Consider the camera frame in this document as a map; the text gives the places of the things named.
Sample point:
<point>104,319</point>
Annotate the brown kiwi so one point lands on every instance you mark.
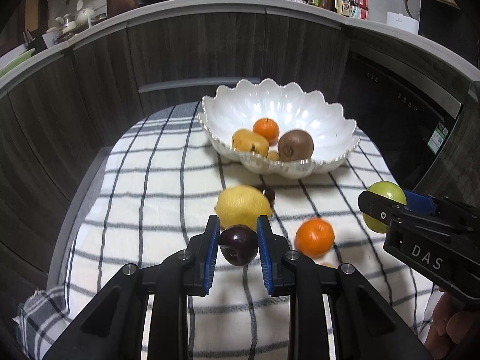
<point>295,145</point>

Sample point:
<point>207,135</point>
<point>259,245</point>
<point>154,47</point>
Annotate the black microwave oven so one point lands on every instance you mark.
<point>447,25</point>

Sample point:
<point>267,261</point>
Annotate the dark purple plum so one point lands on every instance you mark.
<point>239,245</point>

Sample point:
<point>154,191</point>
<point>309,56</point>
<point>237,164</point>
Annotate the green dish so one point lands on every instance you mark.
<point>17,61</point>

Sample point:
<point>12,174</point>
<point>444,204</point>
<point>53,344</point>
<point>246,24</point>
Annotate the person's right hand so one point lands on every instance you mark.
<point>451,322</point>

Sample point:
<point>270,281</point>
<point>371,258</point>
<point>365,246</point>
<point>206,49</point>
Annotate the yellow lemon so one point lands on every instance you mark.
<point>241,205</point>

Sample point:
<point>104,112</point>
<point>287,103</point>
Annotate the grey drawer handle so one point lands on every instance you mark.
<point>230,81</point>

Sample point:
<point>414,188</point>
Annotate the white teapot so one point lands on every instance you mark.
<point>83,16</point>

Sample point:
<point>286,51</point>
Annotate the red label sauce bottle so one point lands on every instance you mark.
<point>362,9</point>

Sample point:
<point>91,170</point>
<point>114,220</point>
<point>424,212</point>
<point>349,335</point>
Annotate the yellow mango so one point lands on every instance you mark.
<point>245,140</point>

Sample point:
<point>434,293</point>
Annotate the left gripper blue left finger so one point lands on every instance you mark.
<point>139,304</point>

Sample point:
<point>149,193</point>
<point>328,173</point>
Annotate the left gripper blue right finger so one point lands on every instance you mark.
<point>334,313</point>

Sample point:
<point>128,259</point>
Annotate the green apple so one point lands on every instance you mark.
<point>389,190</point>

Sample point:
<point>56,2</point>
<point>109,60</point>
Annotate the black dishwasher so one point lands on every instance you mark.
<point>408,128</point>

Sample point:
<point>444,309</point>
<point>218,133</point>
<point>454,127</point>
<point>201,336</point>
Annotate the dark soy sauce bottle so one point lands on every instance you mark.
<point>346,7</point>

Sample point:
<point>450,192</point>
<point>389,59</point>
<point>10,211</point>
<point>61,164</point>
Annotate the orange mandarin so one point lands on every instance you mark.
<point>314,238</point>
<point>268,128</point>

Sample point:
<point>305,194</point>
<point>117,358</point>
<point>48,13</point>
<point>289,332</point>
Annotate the dark cherry near bowl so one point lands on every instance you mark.
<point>270,194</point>

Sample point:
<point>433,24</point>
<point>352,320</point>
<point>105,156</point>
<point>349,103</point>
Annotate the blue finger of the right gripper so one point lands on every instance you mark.
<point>419,203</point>

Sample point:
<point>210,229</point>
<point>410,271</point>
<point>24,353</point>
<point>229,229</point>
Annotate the white scalloped ceramic bowl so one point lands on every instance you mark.
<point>291,108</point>

